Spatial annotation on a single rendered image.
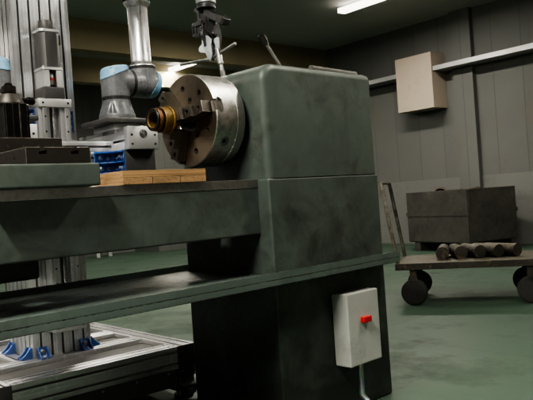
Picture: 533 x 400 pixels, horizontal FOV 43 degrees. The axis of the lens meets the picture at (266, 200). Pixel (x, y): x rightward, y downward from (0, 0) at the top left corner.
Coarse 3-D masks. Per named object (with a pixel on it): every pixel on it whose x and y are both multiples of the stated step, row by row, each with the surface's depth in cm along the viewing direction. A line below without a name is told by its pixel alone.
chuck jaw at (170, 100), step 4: (164, 92) 233; (168, 92) 234; (160, 96) 233; (164, 96) 232; (168, 96) 232; (172, 96) 233; (160, 100) 233; (164, 100) 229; (168, 100) 230; (172, 100) 231; (176, 100) 233; (160, 104) 230; (164, 104) 227; (168, 104) 228; (172, 104) 229; (176, 104) 231; (180, 104) 232; (176, 108) 229
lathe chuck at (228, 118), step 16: (176, 80) 233; (192, 80) 227; (208, 80) 224; (176, 96) 233; (192, 96) 227; (208, 96) 221; (224, 96) 223; (224, 112) 221; (192, 128) 236; (208, 128) 222; (224, 128) 221; (192, 144) 228; (208, 144) 222; (224, 144) 225; (192, 160) 229; (208, 160) 226
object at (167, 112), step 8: (152, 112) 220; (160, 112) 218; (168, 112) 220; (152, 120) 223; (160, 120) 218; (168, 120) 219; (152, 128) 220; (160, 128) 219; (168, 128) 221; (176, 128) 225
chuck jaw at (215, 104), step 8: (200, 104) 218; (208, 104) 219; (216, 104) 220; (176, 112) 221; (184, 112) 221; (192, 112) 220; (200, 112) 218; (208, 112) 219; (176, 120) 221; (184, 120) 222; (192, 120) 224
